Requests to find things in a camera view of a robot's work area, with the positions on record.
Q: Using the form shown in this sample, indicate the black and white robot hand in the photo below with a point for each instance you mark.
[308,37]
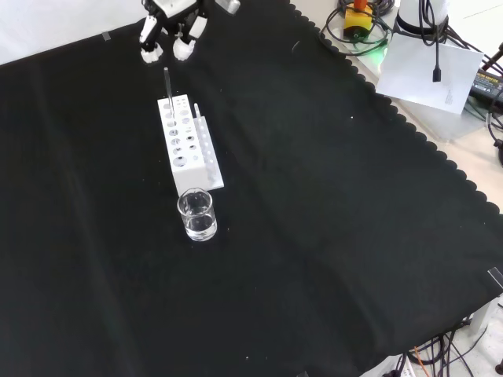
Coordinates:
[175,8]

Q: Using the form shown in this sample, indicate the clear glass rod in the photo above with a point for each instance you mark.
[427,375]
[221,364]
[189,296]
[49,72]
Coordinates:
[168,88]

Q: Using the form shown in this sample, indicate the white test tube rack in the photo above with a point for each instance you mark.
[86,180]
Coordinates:
[188,173]

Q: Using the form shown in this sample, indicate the grey tape strip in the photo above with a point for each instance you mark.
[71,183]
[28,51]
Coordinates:
[496,278]
[106,36]

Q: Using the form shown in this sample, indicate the yellow stop button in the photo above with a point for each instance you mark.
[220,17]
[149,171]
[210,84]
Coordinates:
[357,23]

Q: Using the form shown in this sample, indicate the clear glass beaker with water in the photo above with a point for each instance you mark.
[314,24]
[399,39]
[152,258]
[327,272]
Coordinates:
[199,225]

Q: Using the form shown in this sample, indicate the black bench cloth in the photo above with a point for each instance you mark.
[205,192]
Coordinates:
[314,216]

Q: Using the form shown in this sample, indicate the pale white board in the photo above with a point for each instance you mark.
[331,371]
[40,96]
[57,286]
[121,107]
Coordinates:
[416,74]

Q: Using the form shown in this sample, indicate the black power adapter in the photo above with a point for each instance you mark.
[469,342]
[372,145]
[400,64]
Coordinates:
[487,84]

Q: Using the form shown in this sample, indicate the white bench leg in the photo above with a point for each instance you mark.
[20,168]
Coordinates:
[485,314]

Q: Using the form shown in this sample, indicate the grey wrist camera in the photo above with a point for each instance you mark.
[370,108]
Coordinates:
[228,6]

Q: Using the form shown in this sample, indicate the grey metal base plate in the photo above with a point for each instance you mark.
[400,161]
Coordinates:
[452,121]

